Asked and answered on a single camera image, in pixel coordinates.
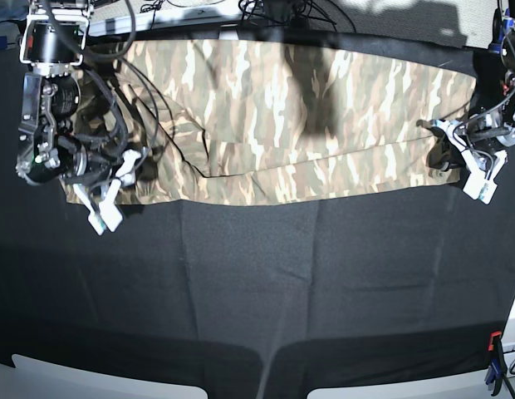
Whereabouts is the clamp bottom right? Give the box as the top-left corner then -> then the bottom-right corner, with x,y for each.
484,331 -> 507,397

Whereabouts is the black cable bundle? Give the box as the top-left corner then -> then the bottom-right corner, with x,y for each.
237,0 -> 340,31

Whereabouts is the black table cloth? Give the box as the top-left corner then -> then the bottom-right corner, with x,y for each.
0,25 -> 515,399

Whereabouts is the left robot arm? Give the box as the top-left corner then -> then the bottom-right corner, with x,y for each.
466,1 -> 515,153

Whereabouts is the camouflage t-shirt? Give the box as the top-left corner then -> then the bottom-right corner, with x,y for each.
101,39 -> 476,206

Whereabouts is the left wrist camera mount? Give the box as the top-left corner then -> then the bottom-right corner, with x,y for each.
416,120 -> 508,204

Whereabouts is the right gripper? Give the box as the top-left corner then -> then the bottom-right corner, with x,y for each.
61,147 -> 123,187

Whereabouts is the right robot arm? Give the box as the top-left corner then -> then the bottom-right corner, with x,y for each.
15,1 -> 150,190

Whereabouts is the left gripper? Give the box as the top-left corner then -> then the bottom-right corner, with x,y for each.
468,122 -> 515,155

